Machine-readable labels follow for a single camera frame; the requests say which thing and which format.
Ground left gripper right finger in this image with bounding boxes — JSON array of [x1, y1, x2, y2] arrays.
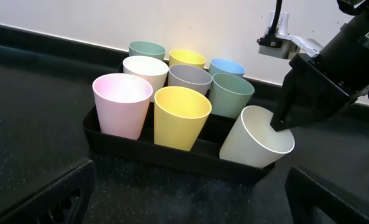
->
[[284, 166, 369, 224]]

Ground white cup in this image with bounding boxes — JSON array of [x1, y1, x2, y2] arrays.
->
[[122, 55, 170, 103]]

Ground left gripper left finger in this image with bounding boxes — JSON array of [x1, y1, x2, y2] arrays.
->
[[0, 158, 97, 224]]

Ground cream cup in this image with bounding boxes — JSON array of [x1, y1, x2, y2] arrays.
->
[[218, 105, 296, 169]]

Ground pink cup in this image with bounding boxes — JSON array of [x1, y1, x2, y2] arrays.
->
[[91, 73, 154, 141]]

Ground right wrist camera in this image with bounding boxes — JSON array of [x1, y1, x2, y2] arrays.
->
[[256, 11, 324, 60]]

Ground black tray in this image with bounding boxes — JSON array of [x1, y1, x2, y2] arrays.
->
[[82, 62, 276, 185]]

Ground green cup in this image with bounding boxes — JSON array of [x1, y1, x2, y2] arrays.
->
[[208, 72, 256, 119], [128, 40, 167, 62]]

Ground black cable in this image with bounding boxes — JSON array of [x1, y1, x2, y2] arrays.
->
[[266, 0, 284, 40]]

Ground yellow cup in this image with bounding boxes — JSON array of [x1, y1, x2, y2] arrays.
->
[[153, 86, 213, 152], [168, 49, 207, 70]]

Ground grey cup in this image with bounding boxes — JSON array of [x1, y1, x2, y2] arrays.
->
[[167, 63, 213, 96]]

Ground blue cup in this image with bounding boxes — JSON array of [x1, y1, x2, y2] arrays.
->
[[208, 58, 246, 78]]

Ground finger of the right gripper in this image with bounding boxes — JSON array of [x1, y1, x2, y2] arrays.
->
[[269, 68, 352, 133]]

